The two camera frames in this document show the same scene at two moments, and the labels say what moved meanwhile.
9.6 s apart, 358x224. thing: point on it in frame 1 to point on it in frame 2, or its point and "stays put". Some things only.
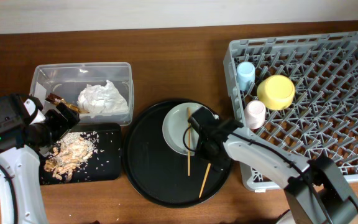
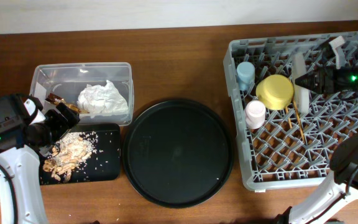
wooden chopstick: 189,128 to 288,116
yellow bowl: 276,92 stays put
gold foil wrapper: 55,99 stays put
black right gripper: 220,158 to 324,79
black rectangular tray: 105,165 stays put
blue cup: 246,75 stays put
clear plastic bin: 105,90 stays put
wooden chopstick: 203,185 to 299,122
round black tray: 161,175 stays put
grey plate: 174,127 to 301,94
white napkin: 101,99 stays put
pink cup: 255,114 stays put
